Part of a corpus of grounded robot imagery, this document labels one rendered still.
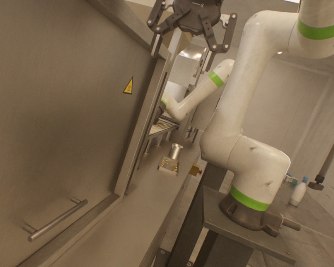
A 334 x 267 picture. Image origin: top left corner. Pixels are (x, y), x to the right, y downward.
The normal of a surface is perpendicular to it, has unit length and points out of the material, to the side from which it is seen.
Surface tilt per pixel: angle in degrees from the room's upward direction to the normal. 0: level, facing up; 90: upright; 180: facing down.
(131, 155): 90
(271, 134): 90
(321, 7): 163
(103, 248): 0
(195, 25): 90
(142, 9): 118
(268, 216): 81
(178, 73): 71
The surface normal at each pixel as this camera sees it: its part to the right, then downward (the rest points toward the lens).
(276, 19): -0.44, -0.29
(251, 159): -0.59, -0.15
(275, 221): -0.12, -0.04
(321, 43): -0.24, 0.95
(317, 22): -0.46, 0.88
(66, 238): 0.33, -0.93
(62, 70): 0.90, 0.36
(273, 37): -0.61, 0.55
